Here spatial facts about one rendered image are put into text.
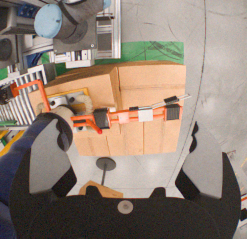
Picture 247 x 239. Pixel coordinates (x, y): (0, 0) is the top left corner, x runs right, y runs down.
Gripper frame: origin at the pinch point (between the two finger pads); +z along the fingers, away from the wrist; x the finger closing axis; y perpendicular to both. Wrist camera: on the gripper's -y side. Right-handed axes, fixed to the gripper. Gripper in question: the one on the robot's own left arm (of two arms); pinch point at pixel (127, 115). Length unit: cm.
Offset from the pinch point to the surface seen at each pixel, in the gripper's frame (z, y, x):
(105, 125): 43, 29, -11
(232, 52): 152, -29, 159
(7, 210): -9.1, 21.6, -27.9
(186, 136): 152, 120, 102
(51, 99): 55, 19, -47
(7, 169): 2.0, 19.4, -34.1
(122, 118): 43.0, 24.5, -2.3
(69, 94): 55, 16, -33
